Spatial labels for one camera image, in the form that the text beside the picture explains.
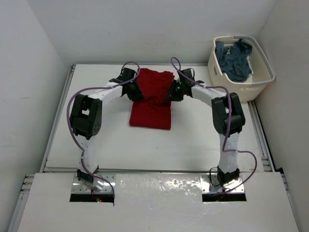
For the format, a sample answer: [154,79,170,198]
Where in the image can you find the red t shirt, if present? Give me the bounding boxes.
[129,68,174,130]

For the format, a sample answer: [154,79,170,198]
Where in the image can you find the blue t shirt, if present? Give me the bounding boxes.
[215,39,253,83]

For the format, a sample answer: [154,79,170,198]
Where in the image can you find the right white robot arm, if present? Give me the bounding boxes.
[167,69,245,186]

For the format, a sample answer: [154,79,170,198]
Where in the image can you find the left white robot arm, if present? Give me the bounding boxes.
[66,67,142,184]

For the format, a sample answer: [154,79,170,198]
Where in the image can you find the cream laundry basket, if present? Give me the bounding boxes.
[208,36,275,102]

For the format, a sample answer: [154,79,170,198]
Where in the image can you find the reflective foil panel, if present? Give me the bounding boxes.
[115,173,202,205]

